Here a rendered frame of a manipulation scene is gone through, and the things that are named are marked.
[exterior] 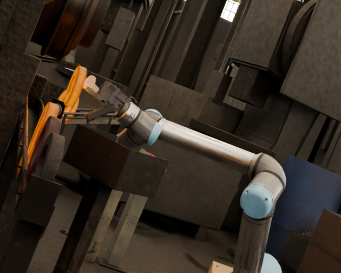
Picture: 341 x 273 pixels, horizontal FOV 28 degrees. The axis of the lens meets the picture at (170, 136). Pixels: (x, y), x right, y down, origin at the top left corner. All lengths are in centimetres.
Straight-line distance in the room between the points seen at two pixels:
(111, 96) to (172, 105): 441
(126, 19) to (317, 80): 191
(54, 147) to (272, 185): 109
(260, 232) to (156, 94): 478
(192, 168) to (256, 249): 250
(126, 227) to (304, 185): 254
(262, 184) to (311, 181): 333
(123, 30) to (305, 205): 209
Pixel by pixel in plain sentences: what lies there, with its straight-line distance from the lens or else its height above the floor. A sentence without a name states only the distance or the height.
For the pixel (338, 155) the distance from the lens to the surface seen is 990.
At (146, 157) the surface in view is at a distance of 219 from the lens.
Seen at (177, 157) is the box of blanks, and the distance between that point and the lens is 498.
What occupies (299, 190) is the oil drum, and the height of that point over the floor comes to 63.
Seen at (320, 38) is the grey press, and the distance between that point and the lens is 607.
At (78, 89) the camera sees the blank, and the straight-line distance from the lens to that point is 246.
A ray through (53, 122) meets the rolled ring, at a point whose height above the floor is 74.
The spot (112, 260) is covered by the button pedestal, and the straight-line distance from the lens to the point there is 358.
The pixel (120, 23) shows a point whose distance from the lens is 516.
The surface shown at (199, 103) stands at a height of 100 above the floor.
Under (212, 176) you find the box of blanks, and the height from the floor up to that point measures 50.
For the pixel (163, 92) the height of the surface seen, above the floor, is 97.
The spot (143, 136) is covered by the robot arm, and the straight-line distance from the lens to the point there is 257.
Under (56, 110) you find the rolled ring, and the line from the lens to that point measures 196.
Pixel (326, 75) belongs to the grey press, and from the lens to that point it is 621.
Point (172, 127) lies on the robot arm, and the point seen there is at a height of 82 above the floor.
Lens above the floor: 90
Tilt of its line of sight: 3 degrees down
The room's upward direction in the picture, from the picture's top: 22 degrees clockwise
